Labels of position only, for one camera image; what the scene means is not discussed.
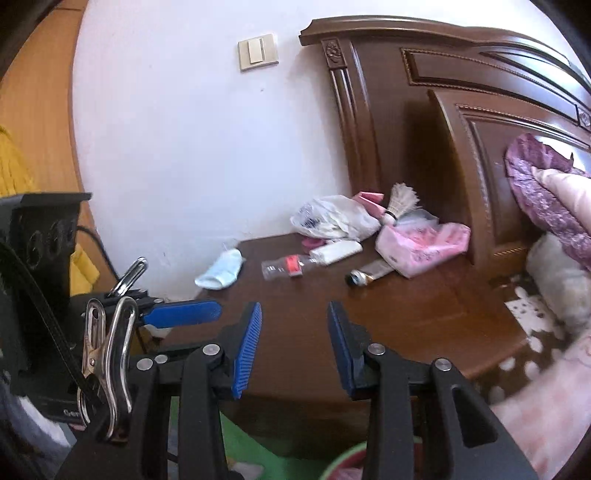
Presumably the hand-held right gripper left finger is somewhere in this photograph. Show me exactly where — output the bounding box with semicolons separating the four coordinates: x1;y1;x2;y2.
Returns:
55;302;264;480

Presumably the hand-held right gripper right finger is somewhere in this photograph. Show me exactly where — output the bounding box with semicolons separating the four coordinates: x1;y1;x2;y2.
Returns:
327;301;539;480

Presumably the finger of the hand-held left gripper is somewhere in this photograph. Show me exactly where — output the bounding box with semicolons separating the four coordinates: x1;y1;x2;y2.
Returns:
139;298;223;329

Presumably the pale blue sock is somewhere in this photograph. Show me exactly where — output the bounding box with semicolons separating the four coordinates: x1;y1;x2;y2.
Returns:
194;248;245;291

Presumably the silver hand cream tube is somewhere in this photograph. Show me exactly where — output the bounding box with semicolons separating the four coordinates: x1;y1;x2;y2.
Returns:
345;258;395;288

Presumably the clear plastic wrapper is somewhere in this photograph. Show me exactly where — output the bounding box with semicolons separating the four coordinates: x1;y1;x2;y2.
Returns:
261;255;319;280

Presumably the white tube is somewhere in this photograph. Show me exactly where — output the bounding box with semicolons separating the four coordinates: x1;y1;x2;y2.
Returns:
308;240;364;267

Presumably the green and red bin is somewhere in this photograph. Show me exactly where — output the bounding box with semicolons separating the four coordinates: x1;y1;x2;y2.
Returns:
318;440;426;480

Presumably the pink printed tissue packet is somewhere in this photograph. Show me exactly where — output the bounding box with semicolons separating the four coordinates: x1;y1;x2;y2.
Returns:
375;222;472;279

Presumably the white plastic bag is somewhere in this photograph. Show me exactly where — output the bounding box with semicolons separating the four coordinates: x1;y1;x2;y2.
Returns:
290;195;382;241

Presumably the pink paper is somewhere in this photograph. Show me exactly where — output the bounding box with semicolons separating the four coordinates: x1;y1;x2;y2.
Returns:
353;191;386;215

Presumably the white feather shuttlecock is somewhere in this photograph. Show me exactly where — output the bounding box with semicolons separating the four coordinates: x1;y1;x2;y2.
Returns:
382;182;422;227

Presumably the dark wooden nightstand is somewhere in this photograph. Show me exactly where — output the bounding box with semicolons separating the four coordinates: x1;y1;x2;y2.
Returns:
139;231;529;462

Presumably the silver metal clip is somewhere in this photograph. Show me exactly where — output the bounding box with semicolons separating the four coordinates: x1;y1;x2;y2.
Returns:
108;257;148;298
81;296;139;444

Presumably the green foam mat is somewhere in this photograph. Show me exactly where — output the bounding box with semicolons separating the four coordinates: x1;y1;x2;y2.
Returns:
168;397;370;480

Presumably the yellow towel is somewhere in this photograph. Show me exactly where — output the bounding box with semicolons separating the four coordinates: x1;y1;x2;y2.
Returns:
0;124;100;296

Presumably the grey knit sweater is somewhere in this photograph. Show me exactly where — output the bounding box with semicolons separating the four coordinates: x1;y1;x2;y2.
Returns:
0;369;75;480

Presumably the brown spotted bed sheet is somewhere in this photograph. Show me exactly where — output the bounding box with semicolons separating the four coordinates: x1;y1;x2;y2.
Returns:
475;272;591;416

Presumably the pink checked quilt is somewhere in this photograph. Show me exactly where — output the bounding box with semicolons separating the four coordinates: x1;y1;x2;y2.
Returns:
489;332;591;480

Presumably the white pillow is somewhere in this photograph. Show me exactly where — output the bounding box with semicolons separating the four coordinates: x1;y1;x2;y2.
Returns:
526;233;591;337

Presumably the dark wooden headboard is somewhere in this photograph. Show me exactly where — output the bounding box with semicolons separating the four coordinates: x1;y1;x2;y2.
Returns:
299;16;591;278

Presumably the purple and pink quilt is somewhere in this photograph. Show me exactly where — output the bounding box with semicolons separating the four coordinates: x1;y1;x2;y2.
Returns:
504;133;591;273

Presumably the beige light switch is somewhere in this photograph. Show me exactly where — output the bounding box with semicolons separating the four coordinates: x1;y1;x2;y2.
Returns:
238;33;280;72

